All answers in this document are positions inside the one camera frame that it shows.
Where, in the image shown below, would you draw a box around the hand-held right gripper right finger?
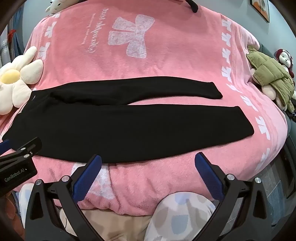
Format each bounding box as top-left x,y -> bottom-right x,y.
194,152 -> 272,241

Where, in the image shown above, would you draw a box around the black curved object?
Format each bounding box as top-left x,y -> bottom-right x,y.
183,0 -> 201,13

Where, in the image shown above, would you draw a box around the beige cloth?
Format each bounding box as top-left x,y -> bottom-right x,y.
60,206 -> 162,241

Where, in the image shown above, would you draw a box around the red-hooded monkey plush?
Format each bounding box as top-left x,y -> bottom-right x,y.
274,49 -> 295,78

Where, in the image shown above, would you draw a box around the framed wall picture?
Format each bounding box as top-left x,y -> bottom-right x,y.
249,0 -> 270,23

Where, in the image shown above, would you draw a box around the grey-blue curtain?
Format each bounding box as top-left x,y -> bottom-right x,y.
0,14 -> 25,70

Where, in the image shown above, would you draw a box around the white plush toy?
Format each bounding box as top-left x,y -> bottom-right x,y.
45,0 -> 80,14

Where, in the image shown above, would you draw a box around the cream flower plush pillow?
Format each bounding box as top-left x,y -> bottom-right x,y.
0,46 -> 44,115

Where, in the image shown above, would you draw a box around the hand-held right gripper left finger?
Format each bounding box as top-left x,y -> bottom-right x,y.
24,154 -> 103,241

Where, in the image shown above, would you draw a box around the black pants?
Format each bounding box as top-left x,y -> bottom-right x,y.
2,76 -> 255,164

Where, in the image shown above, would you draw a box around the pink bow-print blanket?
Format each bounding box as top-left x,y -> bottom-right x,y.
0,0 -> 288,216

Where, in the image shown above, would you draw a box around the plush toy in green jacket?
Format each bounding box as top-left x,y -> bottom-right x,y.
245,45 -> 296,113

